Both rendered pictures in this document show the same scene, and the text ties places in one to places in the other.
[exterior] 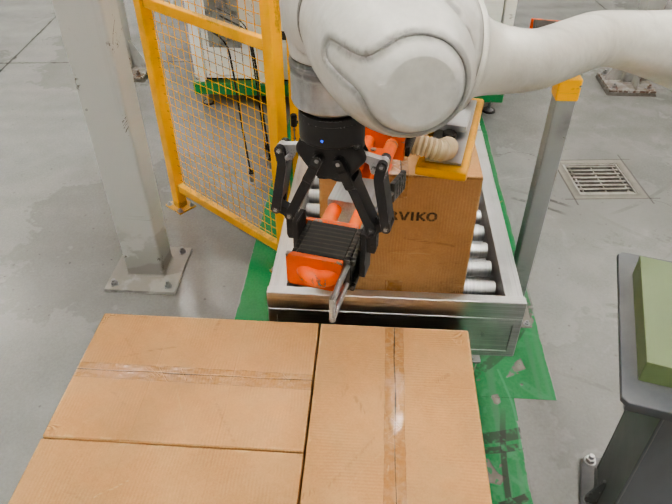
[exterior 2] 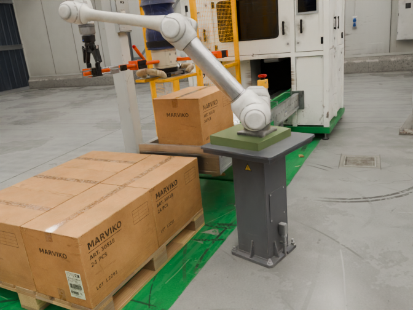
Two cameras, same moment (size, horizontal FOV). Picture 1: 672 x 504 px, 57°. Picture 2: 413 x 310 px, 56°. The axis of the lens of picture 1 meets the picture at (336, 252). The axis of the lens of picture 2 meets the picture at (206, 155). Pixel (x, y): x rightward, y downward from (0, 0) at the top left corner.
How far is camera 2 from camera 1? 2.01 m
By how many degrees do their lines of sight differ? 30
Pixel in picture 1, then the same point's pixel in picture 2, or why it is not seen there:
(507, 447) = (228, 227)
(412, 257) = (184, 132)
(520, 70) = (91, 14)
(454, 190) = (191, 104)
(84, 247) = not seen: hidden behind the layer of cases
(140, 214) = (133, 147)
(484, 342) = (208, 167)
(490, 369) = not seen: hidden behind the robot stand
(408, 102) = (62, 13)
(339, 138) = (85, 39)
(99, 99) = (122, 101)
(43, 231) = not seen: hidden behind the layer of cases
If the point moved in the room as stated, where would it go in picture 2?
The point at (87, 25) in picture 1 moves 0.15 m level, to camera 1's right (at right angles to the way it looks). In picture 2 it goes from (120, 75) to (133, 74)
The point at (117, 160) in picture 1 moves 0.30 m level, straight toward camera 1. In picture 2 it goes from (126, 124) to (120, 131)
